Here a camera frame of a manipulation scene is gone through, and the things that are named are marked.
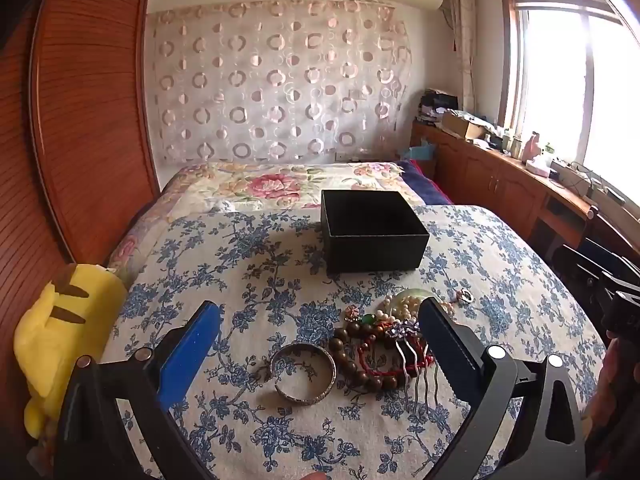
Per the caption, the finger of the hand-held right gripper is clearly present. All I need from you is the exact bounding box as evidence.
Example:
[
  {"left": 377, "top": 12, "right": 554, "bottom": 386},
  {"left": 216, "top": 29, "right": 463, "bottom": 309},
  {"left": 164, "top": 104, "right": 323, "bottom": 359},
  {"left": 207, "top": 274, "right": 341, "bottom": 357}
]
[
  {"left": 597, "top": 269, "right": 640, "bottom": 307},
  {"left": 552, "top": 240, "right": 626, "bottom": 283}
]

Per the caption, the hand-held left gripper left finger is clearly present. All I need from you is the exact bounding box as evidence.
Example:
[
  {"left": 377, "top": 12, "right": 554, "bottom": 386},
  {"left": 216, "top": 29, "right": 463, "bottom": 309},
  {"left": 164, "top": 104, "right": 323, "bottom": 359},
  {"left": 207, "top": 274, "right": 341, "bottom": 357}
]
[{"left": 54, "top": 300, "right": 224, "bottom": 480}]

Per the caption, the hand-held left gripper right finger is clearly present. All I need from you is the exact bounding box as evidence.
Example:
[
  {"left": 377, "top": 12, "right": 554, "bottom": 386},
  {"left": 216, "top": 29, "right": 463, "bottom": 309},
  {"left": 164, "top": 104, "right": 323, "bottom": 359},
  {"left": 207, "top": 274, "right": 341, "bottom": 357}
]
[{"left": 418, "top": 296, "right": 587, "bottom": 480}]

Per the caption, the white pearl necklace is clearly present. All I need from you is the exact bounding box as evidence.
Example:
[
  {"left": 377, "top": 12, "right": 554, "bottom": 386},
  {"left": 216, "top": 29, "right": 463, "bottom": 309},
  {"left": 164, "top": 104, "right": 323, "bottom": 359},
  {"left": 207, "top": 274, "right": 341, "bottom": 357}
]
[{"left": 382, "top": 295, "right": 426, "bottom": 326}]

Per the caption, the pale green jade bangle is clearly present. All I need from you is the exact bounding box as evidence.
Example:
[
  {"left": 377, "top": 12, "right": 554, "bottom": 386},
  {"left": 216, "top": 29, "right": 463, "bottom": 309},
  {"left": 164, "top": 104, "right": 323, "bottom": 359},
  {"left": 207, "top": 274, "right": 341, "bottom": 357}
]
[{"left": 392, "top": 287, "right": 453, "bottom": 321}]

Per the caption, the red bead bracelet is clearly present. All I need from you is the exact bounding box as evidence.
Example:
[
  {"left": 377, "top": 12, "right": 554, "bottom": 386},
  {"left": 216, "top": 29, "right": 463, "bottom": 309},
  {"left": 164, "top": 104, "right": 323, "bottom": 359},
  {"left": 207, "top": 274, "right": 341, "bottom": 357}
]
[{"left": 356, "top": 332, "right": 436, "bottom": 378}]

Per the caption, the black box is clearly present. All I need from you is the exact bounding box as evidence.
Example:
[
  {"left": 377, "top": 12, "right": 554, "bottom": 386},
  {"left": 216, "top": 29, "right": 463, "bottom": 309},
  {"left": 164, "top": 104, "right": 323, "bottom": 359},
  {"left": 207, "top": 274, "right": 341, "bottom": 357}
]
[{"left": 320, "top": 189, "right": 431, "bottom": 276}]

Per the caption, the silver engraved bangle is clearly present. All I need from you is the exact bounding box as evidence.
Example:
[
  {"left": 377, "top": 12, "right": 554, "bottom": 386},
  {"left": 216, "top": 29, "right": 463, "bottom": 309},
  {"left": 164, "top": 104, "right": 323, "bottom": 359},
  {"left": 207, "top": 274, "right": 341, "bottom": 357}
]
[{"left": 270, "top": 342, "right": 337, "bottom": 406}]

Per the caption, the person's right forearm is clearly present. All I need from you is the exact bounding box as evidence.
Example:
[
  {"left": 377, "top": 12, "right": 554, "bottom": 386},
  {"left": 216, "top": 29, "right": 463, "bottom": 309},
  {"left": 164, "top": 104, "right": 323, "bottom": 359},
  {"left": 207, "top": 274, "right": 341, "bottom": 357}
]
[{"left": 582, "top": 332, "right": 640, "bottom": 480}]

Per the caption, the silver hair comb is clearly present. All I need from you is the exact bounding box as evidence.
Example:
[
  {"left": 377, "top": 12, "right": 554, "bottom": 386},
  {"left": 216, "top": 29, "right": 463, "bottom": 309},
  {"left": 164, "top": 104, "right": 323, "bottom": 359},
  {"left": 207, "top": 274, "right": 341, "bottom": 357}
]
[{"left": 382, "top": 322, "right": 441, "bottom": 406}]

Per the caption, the white power strip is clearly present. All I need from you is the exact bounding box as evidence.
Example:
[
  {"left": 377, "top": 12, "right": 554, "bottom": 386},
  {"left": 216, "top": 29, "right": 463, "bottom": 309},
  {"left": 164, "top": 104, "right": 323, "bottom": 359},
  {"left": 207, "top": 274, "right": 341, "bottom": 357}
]
[{"left": 550, "top": 160, "right": 593, "bottom": 196}]

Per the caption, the blue floral bedsheet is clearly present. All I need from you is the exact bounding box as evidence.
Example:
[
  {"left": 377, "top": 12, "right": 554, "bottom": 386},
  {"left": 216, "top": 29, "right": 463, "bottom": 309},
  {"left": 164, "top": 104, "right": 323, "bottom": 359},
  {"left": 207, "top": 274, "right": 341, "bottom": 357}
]
[{"left": 97, "top": 204, "right": 608, "bottom": 480}]

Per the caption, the pink figurine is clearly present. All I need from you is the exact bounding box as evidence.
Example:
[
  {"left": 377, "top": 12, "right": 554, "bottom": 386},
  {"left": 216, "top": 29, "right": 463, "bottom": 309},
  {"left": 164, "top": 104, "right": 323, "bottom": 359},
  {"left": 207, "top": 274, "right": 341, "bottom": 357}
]
[{"left": 522, "top": 131, "right": 546, "bottom": 163}]

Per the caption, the yellow plush toy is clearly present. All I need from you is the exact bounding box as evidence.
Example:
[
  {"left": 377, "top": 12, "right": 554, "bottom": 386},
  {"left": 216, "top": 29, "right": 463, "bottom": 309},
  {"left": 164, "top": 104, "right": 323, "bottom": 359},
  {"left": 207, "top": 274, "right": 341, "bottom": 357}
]
[{"left": 14, "top": 262, "right": 128, "bottom": 441}]

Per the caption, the wooden window cabinet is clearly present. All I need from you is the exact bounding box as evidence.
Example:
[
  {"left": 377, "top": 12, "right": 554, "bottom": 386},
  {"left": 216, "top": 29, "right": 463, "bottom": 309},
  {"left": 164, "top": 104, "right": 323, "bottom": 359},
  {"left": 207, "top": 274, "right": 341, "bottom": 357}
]
[{"left": 411, "top": 121, "right": 640, "bottom": 281}]

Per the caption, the dark blue blanket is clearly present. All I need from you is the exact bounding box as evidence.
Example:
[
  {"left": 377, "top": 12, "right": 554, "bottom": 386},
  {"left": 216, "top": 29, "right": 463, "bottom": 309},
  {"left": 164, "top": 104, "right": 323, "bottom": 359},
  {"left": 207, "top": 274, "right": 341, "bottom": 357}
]
[{"left": 397, "top": 159, "right": 453, "bottom": 206}]

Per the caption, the cardboard box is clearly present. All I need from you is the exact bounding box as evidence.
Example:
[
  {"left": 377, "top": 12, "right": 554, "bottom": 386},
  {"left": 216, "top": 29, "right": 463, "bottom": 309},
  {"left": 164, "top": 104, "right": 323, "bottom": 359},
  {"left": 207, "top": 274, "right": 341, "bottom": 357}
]
[{"left": 440, "top": 110, "right": 493, "bottom": 141}]

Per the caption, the window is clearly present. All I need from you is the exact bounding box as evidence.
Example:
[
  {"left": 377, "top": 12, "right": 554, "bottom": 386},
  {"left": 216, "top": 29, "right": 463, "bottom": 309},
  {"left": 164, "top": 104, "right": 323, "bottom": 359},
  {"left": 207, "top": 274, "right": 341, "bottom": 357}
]
[{"left": 500, "top": 0, "right": 640, "bottom": 196}]

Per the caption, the pink floral quilt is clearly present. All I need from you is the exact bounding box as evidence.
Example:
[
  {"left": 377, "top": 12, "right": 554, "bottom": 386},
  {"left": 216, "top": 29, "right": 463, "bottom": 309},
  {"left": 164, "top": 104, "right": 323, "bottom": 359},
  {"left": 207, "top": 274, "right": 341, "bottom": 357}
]
[{"left": 107, "top": 160, "right": 416, "bottom": 281}]

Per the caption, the pile of dark clothes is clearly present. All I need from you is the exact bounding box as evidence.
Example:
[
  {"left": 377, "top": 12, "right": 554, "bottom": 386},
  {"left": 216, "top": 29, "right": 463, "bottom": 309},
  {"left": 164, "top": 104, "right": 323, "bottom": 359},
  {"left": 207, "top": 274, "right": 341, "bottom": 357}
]
[{"left": 416, "top": 88, "right": 458, "bottom": 123}]

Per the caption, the patterned window curtain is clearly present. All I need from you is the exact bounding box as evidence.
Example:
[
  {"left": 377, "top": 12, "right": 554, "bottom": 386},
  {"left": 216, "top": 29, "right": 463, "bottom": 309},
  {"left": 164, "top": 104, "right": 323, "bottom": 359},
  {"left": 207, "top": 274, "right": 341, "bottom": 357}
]
[{"left": 446, "top": 0, "right": 478, "bottom": 111}]

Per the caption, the brown wooden bead bracelet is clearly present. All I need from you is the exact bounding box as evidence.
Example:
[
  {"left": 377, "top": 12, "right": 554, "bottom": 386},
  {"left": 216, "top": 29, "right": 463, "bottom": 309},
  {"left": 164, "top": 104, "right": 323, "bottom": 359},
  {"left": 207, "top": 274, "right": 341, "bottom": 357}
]
[{"left": 327, "top": 322, "right": 398, "bottom": 393}]

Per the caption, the circle patterned wall cloth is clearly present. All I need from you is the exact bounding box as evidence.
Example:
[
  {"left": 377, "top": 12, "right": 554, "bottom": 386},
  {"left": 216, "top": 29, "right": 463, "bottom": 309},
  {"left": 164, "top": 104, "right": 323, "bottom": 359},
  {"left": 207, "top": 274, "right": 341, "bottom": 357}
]
[{"left": 145, "top": 0, "right": 413, "bottom": 166}]

